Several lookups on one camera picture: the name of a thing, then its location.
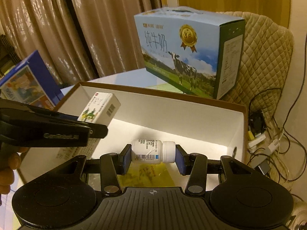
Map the white medicine box green print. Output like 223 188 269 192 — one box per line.
54 92 121 164

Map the white pill bottle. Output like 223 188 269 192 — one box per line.
131 139 176 165

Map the person's left hand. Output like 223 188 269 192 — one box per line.
0 147 29 194

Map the yellow plastic bag in box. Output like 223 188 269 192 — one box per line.
118 163 175 188

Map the brown cardboard storage box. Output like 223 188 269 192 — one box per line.
18 81 249 192

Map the blue milk carton box left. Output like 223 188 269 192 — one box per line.
1 50 64 110

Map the brown curtain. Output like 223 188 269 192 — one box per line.
1 0 161 85

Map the light blue cow milk box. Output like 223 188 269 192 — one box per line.
134 7 245 99

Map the steel pot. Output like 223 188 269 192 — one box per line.
287 201 307 230

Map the beige quilted chair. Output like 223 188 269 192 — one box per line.
223 11 294 122

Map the black cables and power strip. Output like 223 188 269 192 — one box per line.
247 33 307 185

